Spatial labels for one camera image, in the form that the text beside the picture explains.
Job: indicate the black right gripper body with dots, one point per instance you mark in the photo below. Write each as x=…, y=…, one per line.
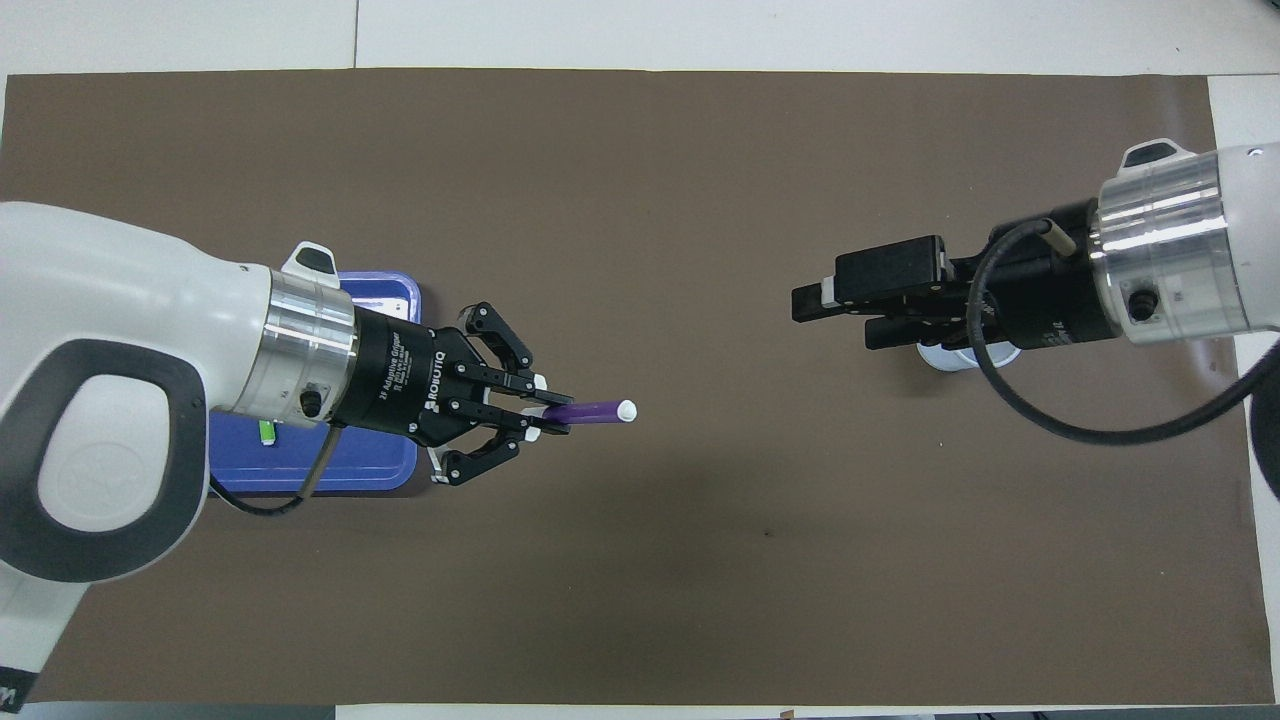
x=1040, y=300

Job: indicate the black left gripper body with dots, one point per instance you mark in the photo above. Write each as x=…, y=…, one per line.
x=400, y=380

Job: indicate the purple marker pen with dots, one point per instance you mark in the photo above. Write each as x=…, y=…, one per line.
x=595, y=411

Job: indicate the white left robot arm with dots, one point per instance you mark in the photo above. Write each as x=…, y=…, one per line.
x=100, y=300

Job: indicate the translucent plastic cup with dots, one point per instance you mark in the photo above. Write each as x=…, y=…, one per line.
x=945, y=358

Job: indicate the blue plastic tray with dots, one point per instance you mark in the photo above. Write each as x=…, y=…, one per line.
x=370, y=470

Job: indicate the brown table mat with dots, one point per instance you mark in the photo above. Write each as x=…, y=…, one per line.
x=640, y=200

